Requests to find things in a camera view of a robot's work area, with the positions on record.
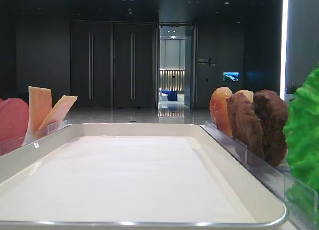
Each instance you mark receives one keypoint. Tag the front brown meat patty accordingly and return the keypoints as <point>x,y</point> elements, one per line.
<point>245,125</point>

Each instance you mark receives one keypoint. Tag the golden bread bun slice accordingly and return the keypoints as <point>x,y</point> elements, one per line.
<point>219,111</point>

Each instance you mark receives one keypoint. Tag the left dark door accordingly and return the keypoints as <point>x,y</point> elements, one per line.
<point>90,63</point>

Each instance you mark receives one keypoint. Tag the green lettuce leaf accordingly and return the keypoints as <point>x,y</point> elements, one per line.
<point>302,138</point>

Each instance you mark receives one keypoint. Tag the rear brown meat patty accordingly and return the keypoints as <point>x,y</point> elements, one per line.
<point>272,112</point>

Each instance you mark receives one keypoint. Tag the potted plant by window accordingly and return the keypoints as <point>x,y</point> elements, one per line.
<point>290,88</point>

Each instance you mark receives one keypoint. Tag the tan bun behind patties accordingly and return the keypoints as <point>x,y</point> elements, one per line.
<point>248,94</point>

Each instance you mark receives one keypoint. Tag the small wall display screen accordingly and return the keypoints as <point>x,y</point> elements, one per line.
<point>230,76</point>

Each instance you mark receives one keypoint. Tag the leaning orange cheese slice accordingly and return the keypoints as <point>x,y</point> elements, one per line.
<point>59,111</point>

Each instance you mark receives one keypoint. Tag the clear acrylic holder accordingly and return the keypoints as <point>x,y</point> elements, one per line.
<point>261,162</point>
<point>17,142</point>

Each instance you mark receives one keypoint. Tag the right clear acrylic holder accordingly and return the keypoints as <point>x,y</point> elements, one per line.
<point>261,162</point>

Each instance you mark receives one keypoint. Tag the upright orange cheese slice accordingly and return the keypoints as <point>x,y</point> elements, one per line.
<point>40,105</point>

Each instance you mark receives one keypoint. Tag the dark door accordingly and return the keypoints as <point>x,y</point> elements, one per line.
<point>133,65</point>
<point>90,63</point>

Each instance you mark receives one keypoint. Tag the brown meat patty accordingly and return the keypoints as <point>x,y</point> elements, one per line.
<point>245,125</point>
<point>272,112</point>

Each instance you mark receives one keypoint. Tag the right dark door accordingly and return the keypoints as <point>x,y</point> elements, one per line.
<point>133,65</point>

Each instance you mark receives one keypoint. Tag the left clear acrylic holder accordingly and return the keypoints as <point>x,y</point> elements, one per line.
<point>17,142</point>

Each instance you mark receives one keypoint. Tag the white rectangular serving tray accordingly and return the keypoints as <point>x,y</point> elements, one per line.
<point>132,177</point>

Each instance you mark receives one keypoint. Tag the blue sofa in hallway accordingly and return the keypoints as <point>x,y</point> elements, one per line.
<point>171,95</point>

